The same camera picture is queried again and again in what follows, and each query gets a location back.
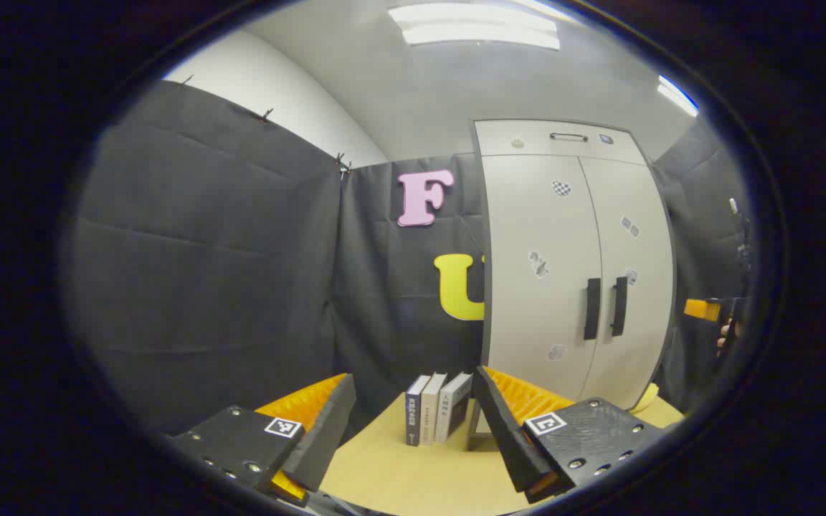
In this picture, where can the black backdrop cloth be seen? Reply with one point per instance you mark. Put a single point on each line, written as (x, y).
(205, 251)

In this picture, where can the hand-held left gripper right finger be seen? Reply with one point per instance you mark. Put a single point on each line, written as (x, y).
(510, 437)

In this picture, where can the narrow ceiling light panel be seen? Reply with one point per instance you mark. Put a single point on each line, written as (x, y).
(677, 97)

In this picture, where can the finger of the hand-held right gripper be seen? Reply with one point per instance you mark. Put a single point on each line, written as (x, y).
(701, 309)

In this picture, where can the grey book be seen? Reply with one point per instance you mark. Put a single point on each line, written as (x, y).
(452, 412)

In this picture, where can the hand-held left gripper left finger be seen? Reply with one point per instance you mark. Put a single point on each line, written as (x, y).
(323, 437)

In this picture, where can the wide ceiling light panel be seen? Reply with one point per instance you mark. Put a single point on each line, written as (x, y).
(477, 27)

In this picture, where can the white book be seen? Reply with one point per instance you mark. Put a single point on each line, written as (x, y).
(431, 416)

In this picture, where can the yellow round object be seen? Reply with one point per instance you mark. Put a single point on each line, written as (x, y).
(646, 400)

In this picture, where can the white double-door shoe cabinet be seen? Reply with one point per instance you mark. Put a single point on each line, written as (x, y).
(499, 136)

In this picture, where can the blue book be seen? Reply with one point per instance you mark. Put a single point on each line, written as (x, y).
(413, 419)

